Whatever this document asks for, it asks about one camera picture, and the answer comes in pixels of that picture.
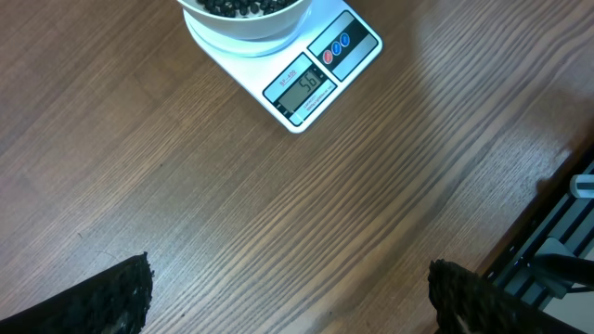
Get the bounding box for black beans in bowl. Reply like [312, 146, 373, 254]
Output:
[196, 0, 297, 19]

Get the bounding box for white bowl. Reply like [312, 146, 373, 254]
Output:
[177, 0, 312, 40]

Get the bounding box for white digital kitchen scale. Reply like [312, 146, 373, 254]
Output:
[183, 0, 383, 134]

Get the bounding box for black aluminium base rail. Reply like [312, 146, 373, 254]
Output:
[484, 176, 593, 310]

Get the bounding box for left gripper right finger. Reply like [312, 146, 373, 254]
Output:
[428, 260, 578, 334]

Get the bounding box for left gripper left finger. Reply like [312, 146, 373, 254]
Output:
[1, 252, 154, 334]

